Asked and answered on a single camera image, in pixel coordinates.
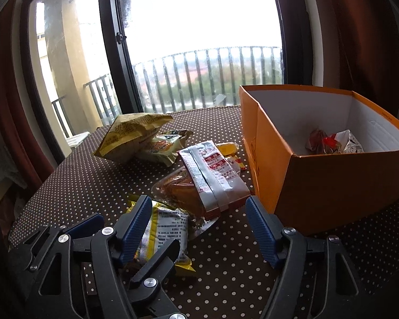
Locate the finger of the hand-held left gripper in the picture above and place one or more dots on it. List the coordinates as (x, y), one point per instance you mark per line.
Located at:
(86, 224)
(158, 261)

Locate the large yellow snack bag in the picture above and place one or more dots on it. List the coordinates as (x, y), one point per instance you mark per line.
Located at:
(129, 133)

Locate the black window frame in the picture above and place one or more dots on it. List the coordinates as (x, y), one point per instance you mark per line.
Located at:
(111, 23)

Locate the clear pastry package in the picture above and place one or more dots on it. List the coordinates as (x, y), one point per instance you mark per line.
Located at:
(179, 192)

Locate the green snack packet orange print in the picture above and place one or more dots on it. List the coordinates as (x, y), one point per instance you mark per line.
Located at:
(163, 148)

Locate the silver red label snack packet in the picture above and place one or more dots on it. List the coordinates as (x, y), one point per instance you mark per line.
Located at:
(212, 176)

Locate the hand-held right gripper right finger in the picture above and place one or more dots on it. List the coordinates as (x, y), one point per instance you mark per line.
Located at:
(262, 231)

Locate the yellow white snack packet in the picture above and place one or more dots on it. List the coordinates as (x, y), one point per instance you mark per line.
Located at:
(166, 232)

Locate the brown polka dot tablecloth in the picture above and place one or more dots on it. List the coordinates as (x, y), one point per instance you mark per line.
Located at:
(219, 272)

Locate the white printed snack packet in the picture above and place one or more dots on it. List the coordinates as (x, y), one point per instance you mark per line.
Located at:
(350, 144)

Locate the orange jelly packet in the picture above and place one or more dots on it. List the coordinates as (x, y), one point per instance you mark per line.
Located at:
(227, 148)

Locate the balcony railing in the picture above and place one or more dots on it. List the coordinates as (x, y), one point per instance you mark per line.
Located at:
(219, 49)

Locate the orange cardboard box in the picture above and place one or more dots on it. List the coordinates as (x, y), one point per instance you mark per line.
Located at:
(319, 189)

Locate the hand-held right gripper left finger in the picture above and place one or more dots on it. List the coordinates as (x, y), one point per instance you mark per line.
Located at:
(136, 229)

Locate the red yellow striped candy packet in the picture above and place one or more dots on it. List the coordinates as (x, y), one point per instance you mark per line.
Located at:
(235, 164)

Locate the red candy wrapper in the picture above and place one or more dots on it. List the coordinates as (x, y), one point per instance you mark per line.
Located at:
(331, 142)

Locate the dark red curtain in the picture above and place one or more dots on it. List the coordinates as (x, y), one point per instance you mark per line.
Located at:
(6, 106)
(352, 40)

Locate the brown snack packet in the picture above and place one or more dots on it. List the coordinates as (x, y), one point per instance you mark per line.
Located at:
(316, 141)

